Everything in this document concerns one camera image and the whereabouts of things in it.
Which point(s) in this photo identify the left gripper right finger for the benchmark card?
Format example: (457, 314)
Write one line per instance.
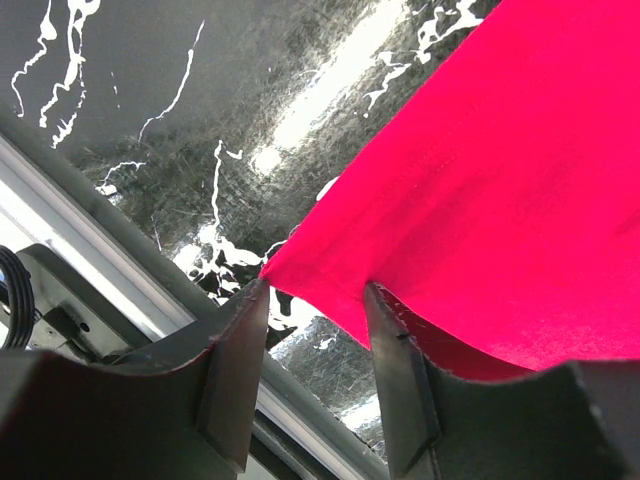
(451, 412)

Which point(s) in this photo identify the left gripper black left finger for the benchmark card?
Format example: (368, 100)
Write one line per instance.
(179, 408)

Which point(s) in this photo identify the crimson t shirt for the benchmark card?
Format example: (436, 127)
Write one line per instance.
(501, 204)

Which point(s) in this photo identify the black marble pattern mat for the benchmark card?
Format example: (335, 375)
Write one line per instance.
(216, 126)

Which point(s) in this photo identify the aluminium frame rail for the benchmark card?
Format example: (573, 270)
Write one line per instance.
(57, 206)

